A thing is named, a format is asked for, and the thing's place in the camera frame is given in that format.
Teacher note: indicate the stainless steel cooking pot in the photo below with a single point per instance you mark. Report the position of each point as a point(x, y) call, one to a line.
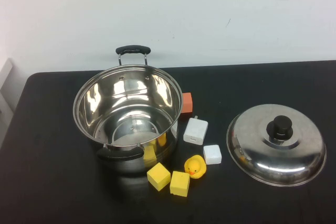
point(126, 98)

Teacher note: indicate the white foam cube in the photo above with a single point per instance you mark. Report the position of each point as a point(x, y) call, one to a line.
point(212, 154)

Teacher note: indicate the yellow rubber duck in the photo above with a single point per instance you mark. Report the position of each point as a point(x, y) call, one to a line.
point(194, 167)

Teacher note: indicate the steel lid with black knob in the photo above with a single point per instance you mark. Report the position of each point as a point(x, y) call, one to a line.
point(262, 161)

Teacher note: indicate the yellow foam cube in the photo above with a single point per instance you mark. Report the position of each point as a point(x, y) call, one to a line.
point(158, 176)
point(179, 183)

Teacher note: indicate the orange foam block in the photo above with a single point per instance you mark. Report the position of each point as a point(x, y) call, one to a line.
point(187, 103)

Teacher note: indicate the white usb wall charger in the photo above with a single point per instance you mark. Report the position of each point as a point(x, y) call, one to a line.
point(194, 130)

